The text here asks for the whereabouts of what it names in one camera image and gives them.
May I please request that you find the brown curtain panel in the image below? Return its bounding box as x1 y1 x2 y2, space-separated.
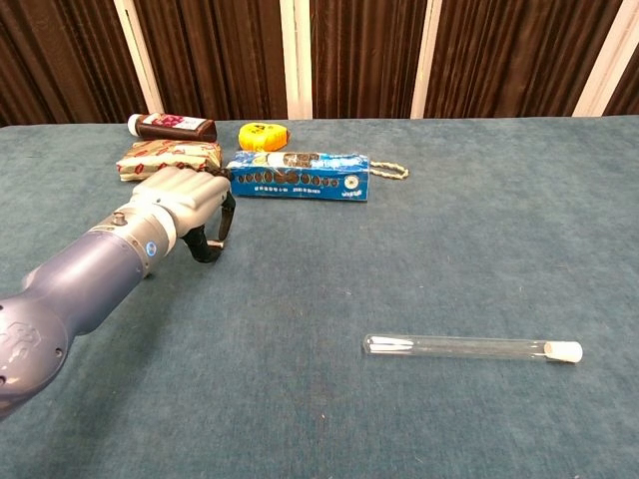
309 0 429 120
602 58 639 117
132 0 290 122
423 0 624 120
0 0 149 128

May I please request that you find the yellow tape measure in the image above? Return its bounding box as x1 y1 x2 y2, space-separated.
238 122 292 153

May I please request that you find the glass test tube white stopper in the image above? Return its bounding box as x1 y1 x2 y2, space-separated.
361 333 584 364

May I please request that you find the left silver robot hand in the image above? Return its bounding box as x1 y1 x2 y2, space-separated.
129 166 238 264

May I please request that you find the beige braided cord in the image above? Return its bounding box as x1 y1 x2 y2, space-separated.
367 161 410 181

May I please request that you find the teal tablecloth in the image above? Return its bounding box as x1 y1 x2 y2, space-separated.
0 115 639 479

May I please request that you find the blue cookie box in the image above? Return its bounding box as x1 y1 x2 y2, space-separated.
226 150 371 204

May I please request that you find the dark bottle with white cap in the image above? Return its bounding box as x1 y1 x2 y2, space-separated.
127 113 219 144

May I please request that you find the gold red patterned packet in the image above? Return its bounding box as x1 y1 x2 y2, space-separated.
116 140 224 183

